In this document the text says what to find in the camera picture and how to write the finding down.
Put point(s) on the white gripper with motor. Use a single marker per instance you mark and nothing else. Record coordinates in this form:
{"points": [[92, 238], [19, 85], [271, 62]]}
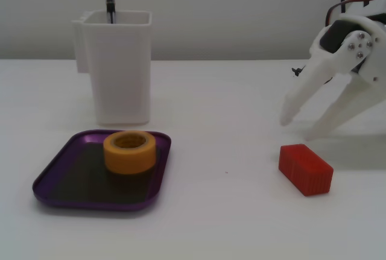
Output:
{"points": [[359, 46]]}

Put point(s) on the yellow tape roll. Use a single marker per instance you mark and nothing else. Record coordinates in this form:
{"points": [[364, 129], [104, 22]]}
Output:
{"points": [[129, 159]]}

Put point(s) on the white plastic pen holder box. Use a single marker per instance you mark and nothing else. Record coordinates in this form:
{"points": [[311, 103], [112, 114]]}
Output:
{"points": [[120, 76]]}

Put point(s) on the red ribbed block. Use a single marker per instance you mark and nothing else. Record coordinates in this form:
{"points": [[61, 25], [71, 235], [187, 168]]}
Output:
{"points": [[304, 171]]}

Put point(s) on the purple metal tray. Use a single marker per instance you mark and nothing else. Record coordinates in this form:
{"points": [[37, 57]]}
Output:
{"points": [[78, 178]]}

